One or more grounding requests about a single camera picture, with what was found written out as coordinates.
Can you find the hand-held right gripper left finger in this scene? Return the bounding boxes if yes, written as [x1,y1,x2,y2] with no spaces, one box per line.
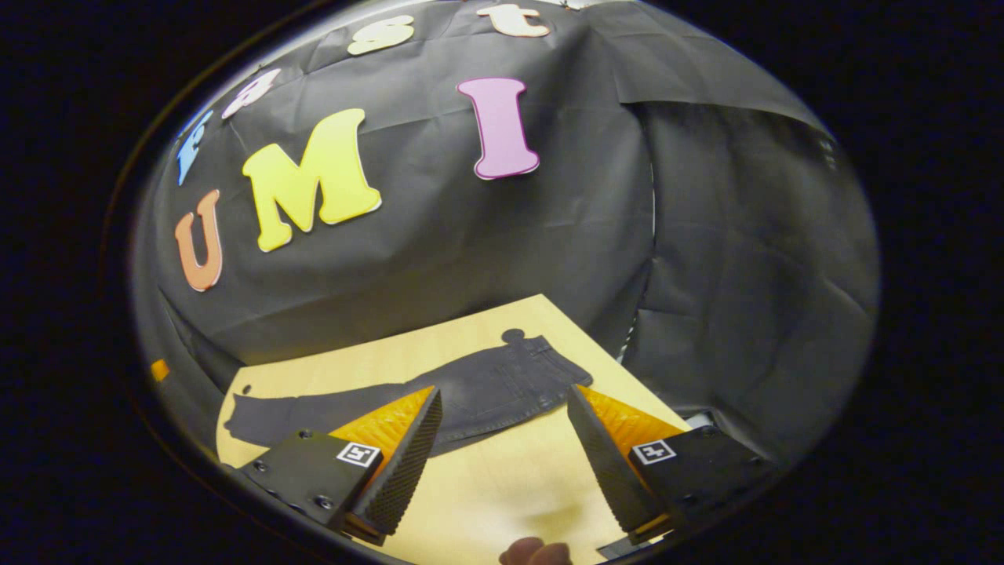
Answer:
[234,385,444,548]

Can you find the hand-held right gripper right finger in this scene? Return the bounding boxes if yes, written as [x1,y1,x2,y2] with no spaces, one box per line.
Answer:
[566,384,781,548]

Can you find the dark grey jeans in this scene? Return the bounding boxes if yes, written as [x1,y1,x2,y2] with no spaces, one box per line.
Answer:
[223,328,595,458]

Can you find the black backdrop cloth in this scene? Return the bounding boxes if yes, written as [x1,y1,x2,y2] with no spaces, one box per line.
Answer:
[129,0,881,464]

